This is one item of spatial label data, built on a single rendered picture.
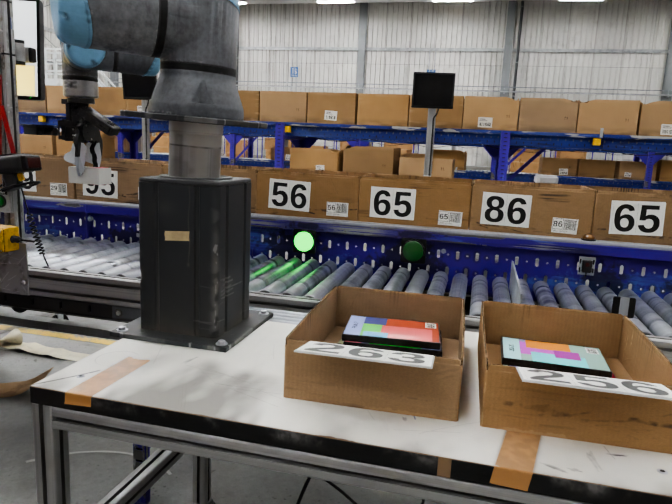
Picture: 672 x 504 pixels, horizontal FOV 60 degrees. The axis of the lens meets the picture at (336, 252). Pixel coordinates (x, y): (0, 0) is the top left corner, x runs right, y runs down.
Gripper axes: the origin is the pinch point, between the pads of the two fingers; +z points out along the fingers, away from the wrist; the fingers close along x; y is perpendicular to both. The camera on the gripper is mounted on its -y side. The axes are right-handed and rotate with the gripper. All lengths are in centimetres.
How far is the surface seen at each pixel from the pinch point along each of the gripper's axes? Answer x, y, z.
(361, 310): 20, -85, 25
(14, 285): 1.2, 27.2, 35.7
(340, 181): -61, -57, 2
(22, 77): -11.0, 31.5, -26.6
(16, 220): 0.0, 26.3, 15.9
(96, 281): 0.0, -1.0, 31.8
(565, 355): 28, -126, 27
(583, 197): -63, -139, 3
